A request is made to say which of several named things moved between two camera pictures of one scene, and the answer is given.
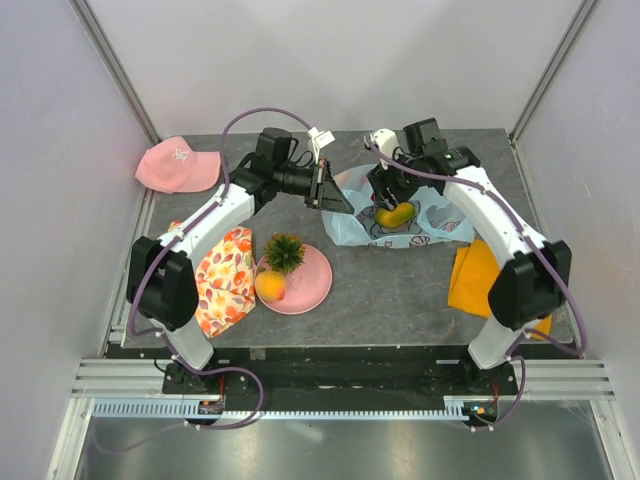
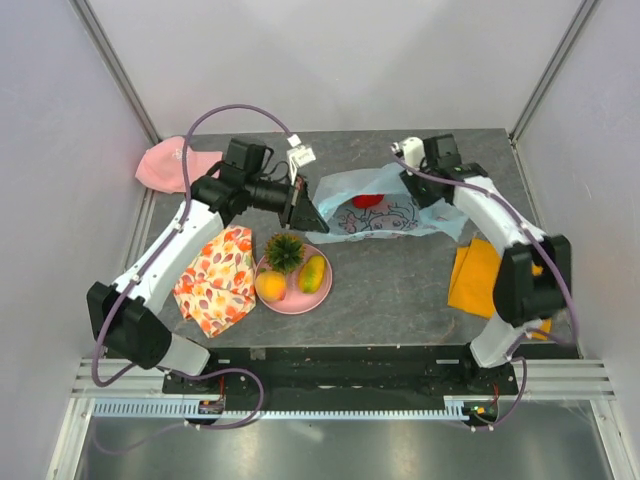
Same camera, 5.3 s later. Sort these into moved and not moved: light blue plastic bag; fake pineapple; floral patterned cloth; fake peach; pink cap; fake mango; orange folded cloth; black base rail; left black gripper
Moved: left black gripper; light blue plastic bag; fake mango
Not moved: fake peach; fake pineapple; orange folded cloth; black base rail; pink cap; floral patterned cloth
